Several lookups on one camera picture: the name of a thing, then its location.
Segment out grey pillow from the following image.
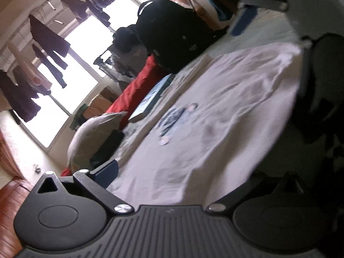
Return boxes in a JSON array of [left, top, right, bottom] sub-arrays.
[[67, 112, 127, 172]]

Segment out green quilted bed cover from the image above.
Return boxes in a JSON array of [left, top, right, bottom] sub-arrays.
[[112, 10, 297, 168]]

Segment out wooden headboard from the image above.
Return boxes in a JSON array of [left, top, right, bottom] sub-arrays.
[[0, 177, 33, 257]]

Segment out red blanket roll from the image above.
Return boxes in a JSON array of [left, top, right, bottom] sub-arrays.
[[106, 55, 166, 115]]

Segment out orange curtain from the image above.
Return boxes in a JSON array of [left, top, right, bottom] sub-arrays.
[[0, 132, 25, 179]]

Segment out hanging clothes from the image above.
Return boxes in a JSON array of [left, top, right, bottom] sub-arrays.
[[1, 0, 115, 122]]

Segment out white printed sweatshirt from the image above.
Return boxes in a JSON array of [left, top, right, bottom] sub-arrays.
[[108, 43, 303, 207]]

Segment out cardboard boxes by window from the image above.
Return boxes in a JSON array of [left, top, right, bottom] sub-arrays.
[[69, 87, 118, 131]]

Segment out light blue book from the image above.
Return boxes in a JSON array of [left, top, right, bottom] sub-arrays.
[[128, 73, 175, 123]]

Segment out black backpack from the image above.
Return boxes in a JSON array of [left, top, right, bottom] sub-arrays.
[[135, 0, 229, 74]]

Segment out red pillow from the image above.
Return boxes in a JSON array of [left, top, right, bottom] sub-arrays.
[[61, 167, 73, 177]]

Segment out black folded cloth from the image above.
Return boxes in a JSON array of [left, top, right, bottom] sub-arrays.
[[90, 130, 125, 169]]

